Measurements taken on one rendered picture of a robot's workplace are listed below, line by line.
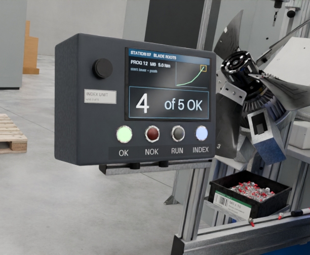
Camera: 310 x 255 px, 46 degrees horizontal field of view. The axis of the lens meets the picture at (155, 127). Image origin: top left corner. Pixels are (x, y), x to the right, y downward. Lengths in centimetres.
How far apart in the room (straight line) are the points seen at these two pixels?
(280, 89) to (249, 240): 51
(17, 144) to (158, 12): 196
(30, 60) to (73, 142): 896
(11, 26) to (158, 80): 640
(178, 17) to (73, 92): 337
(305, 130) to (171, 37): 234
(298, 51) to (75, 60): 134
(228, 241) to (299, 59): 101
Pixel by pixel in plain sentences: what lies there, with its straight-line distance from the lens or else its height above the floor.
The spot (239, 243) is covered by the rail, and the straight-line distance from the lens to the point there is 93.
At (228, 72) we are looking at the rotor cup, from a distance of 136.
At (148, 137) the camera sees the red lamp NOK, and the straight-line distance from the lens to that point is 58.
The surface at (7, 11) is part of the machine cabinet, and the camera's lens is 691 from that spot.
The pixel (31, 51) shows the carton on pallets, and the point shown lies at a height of 52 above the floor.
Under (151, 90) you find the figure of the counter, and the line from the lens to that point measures 58.
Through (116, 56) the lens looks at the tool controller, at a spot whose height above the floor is 123.
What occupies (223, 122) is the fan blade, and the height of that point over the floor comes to 102.
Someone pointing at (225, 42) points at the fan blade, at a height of 129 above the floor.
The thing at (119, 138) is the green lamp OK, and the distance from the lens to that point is 55.
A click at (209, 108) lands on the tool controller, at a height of 116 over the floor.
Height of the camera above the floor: 126
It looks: 13 degrees down
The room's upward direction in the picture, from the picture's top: 9 degrees clockwise
